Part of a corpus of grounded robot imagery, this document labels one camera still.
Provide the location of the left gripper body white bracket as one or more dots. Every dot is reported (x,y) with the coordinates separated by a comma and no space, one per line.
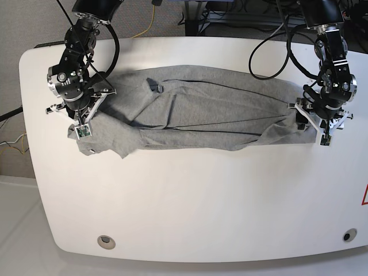
(324,121)

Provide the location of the black bar behind table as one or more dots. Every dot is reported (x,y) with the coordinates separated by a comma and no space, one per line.
(49,44)

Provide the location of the grey T-shirt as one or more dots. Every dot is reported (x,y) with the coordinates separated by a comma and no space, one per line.
(182,107)

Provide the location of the table grommet hole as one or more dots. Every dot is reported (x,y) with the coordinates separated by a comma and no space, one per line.
(106,242)
(349,235)

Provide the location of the right table grommet hole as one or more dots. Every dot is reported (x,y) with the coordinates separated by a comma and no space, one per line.
(349,235)

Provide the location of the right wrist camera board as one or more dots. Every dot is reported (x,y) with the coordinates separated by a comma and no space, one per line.
(82,131)

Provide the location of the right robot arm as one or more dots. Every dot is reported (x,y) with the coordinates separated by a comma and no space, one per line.
(70,80)

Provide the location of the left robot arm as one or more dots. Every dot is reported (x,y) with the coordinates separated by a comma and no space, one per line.
(338,85)

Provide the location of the red triangle sticker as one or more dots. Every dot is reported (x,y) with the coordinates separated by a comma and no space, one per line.
(365,197)

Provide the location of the left table grommet hole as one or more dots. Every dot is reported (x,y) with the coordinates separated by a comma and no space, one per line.
(106,242)

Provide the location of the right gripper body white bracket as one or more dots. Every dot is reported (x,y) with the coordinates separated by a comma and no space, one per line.
(81,111)

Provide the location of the black table leg stand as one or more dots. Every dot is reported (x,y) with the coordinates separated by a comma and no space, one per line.
(192,11)

